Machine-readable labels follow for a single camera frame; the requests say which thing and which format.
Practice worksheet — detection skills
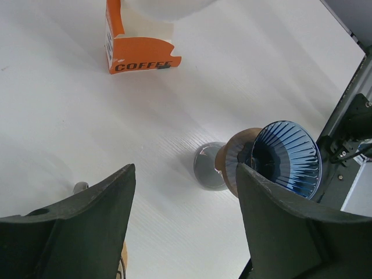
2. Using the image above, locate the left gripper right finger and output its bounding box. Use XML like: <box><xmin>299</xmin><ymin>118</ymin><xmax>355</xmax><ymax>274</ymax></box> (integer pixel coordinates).
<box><xmin>236</xmin><ymin>164</ymin><xmax>371</xmax><ymax>278</ymax></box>

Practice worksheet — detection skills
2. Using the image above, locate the light wooden dripper ring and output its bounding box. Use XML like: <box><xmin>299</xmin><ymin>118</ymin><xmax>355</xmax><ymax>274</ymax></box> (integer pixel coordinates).
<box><xmin>116</xmin><ymin>241</ymin><xmax>128</xmax><ymax>279</ymax></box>

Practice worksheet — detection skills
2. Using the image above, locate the blue glass dripper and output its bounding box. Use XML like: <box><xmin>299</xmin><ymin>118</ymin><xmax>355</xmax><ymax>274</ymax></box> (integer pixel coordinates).
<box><xmin>237</xmin><ymin>120</ymin><xmax>322</xmax><ymax>199</ymax></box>

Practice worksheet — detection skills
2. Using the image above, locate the glass server pitcher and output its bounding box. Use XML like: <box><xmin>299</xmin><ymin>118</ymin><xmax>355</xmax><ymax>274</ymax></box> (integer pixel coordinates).
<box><xmin>73</xmin><ymin>181</ymin><xmax>89</xmax><ymax>195</ymax></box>

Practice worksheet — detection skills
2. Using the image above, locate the orange coffee filter box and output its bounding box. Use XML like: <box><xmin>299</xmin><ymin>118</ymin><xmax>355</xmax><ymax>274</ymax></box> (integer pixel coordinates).
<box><xmin>105</xmin><ymin>0</ymin><xmax>181</xmax><ymax>74</ymax></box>

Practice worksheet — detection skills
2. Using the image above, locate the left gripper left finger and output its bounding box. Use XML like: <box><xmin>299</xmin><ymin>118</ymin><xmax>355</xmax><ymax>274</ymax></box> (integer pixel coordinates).
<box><xmin>1</xmin><ymin>164</ymin><xmax>136</xmax><ymax>278</ymax></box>

